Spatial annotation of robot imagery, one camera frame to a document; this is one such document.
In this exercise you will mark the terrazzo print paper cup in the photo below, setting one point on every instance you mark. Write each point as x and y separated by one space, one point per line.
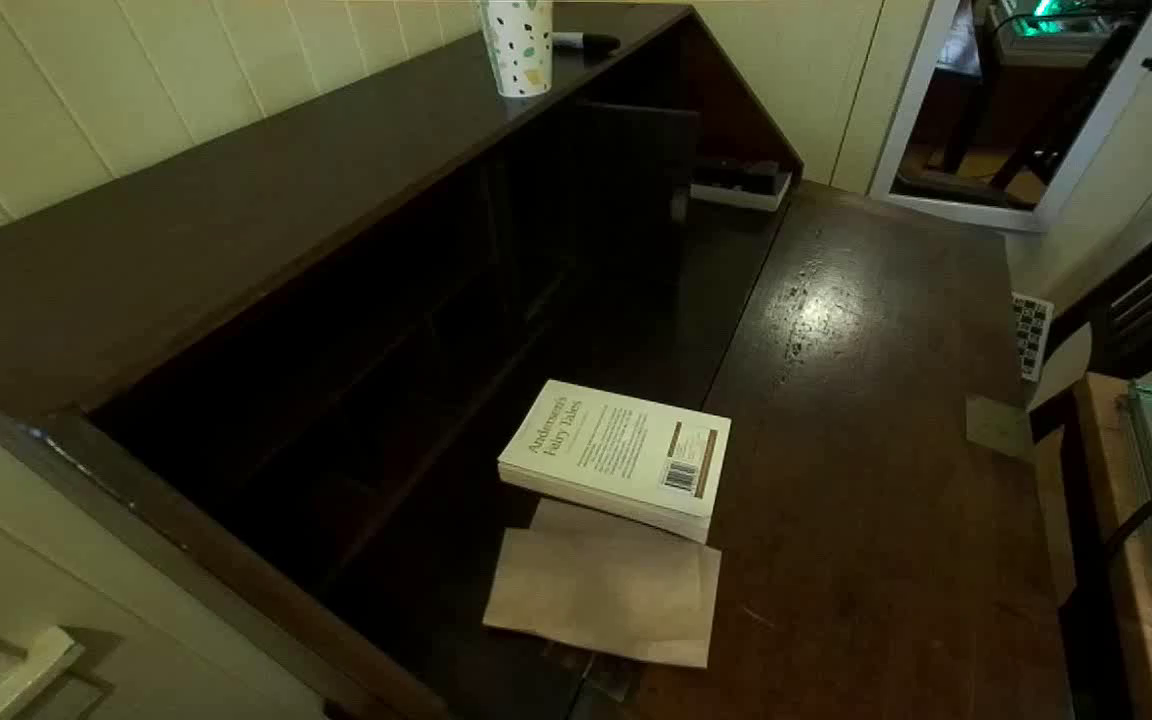
516 44

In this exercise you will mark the dark wooden secretary desk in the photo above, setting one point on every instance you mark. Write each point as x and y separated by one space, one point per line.
271 242

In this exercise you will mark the white paperback book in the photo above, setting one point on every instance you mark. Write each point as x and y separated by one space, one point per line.
610 453

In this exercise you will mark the brown paper envelope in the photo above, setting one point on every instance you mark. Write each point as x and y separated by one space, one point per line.
602 592

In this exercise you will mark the black cover thick book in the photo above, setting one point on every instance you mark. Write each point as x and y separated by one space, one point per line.
740 181

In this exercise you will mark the black marker pen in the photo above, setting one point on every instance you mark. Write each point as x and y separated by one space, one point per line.
584 42

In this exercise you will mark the white perforated panel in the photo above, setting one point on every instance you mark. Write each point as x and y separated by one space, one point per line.
1031 338

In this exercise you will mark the light wooden side table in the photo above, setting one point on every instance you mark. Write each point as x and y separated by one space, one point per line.
1111 561

